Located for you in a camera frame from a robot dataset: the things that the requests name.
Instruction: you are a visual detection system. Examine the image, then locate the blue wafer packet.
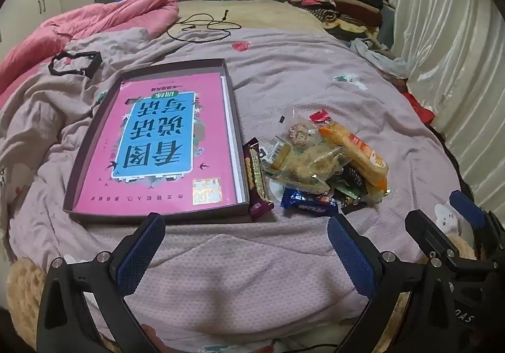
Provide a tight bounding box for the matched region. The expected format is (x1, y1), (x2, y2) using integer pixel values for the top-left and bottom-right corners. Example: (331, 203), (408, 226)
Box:
(281, 186), (340, 217)

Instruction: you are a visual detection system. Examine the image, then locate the round pastry clear packet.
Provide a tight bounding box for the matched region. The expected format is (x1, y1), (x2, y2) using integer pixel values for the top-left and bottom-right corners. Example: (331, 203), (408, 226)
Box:
(282, 106), (320, 149)

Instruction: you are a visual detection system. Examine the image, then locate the pile of folded clothes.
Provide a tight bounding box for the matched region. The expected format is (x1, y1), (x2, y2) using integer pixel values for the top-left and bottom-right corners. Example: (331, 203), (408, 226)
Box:
(284, 0), (391, 40)

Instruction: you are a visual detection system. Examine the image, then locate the light blue garment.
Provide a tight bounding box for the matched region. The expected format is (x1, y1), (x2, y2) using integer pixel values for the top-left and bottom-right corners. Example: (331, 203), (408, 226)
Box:
(349, 38), (413, 78)

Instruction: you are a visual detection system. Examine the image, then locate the black plastic frame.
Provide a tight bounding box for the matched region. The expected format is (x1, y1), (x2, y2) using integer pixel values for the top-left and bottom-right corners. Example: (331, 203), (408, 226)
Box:
(48, 51), (102, 79)

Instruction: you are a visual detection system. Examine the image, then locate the beige plush toy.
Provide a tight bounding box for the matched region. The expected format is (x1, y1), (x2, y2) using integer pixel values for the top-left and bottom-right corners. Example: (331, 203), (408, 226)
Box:
(7, 258), (52, 342)

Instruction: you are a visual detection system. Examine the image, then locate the white curtain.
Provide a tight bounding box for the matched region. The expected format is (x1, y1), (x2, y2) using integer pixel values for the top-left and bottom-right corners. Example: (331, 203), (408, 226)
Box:
(389, 0), (505, 196)

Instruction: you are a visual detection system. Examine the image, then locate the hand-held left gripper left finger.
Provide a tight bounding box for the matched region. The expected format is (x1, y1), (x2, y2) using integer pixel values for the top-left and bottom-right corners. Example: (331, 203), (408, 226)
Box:
(37, 213), (166, 353)

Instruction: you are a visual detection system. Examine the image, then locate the person's left hand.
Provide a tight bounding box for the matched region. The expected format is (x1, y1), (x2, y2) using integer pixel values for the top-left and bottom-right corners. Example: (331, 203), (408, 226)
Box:
(141, 323), (171, 353)

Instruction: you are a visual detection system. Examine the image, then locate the pink book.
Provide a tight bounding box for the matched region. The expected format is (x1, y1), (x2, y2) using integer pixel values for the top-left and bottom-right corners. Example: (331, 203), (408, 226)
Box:
(73, 72), (243, 215)

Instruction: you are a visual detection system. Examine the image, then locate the red cloth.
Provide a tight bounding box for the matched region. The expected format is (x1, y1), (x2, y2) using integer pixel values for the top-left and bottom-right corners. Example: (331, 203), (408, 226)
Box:
(402, 91), (437, 125)

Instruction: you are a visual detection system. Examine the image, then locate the orange bread packet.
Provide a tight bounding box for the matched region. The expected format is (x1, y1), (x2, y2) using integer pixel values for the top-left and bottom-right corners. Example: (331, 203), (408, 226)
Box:
(319, 121), (391, 204)

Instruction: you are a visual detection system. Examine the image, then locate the purple printed blanket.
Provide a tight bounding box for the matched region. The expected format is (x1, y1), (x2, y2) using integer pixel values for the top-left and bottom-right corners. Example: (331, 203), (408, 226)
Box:
(0, 27), (486, 353)

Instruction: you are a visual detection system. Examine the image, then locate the black cable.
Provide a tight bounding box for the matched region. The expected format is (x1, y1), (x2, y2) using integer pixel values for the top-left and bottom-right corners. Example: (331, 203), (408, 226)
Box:
(166, 13), (241, 42)

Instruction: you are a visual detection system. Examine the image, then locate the black green nut packet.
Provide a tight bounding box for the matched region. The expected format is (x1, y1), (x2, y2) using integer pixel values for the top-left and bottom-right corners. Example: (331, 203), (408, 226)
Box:
(327, 175), (369, 215)

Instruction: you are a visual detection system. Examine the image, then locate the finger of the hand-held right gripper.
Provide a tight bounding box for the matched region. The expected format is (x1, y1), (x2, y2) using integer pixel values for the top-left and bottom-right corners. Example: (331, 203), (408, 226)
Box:
(404, 210), (462, 267)
(450, 191), (502, 247)

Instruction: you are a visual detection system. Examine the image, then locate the pink quilt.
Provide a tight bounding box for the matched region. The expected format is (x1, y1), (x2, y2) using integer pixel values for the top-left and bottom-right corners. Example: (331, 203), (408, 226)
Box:
(0, 0), (180, 95)

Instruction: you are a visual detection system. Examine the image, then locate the beige bed sheet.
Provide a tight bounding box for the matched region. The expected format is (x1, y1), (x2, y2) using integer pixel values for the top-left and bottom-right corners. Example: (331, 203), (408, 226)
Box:
(166, 0), (344, 36)

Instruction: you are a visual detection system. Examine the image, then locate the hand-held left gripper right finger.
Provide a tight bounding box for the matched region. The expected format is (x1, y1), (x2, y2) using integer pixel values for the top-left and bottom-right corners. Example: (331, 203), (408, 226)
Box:
(327, 215), (458, 353)

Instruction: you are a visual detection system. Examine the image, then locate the purple biscuit packet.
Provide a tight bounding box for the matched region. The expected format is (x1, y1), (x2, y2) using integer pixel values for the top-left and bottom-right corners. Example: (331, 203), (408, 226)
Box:
(242, 138), (275, 223)

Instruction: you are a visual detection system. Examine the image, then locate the shallow cardboard box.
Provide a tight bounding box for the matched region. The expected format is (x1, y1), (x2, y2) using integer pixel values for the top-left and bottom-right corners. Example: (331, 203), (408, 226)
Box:
(63, 58), (251, 224)

